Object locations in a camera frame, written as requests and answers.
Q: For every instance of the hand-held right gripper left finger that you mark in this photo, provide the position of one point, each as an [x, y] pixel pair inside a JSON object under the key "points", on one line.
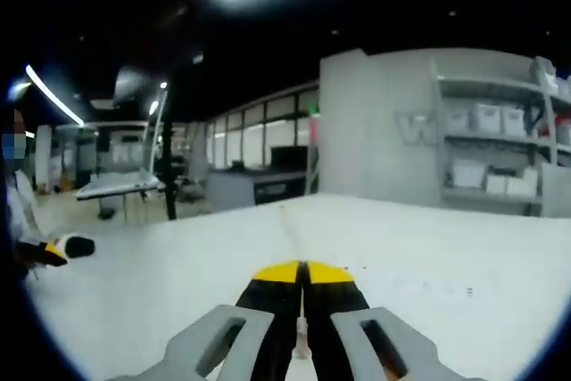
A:
{"points": [[250, 332]]}

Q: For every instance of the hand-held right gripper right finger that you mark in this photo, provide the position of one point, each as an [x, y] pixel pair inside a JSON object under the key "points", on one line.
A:
{"points": [[352, 336]]}

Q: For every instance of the grey workbench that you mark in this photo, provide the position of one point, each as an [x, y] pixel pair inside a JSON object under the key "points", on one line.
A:
{"points": [[120, 185]]}

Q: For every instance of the black pole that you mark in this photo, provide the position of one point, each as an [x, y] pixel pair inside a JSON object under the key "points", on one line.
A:
{"points": [[169, 158]]}

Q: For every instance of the grey counter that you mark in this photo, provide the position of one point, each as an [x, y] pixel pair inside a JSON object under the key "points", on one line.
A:
{"points": [[250, 189]]}

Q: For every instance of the ceiling light strip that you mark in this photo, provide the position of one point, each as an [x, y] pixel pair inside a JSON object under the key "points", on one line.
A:
{"points": [[53, 93]]}

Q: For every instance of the white lamp bar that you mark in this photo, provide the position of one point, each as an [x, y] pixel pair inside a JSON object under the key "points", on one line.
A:
{"points": [[154, 107]]}

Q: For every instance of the black monitor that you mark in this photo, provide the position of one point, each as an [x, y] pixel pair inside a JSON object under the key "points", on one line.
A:
{"points": [[289, 156]]}

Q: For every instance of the pink banner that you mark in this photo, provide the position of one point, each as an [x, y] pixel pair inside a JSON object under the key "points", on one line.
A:
{"points": [[314, 127]]}

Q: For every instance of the grey shelf rack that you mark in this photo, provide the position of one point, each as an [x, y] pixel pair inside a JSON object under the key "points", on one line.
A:
{"points": [[490, 140]]}

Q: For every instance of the grey leaning panel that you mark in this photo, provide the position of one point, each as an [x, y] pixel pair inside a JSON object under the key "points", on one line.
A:
{"points": [[557, 189]]}

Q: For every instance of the rows of white storage bins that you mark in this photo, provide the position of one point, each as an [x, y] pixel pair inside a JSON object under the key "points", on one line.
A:
{"points": [[490, 118]]}

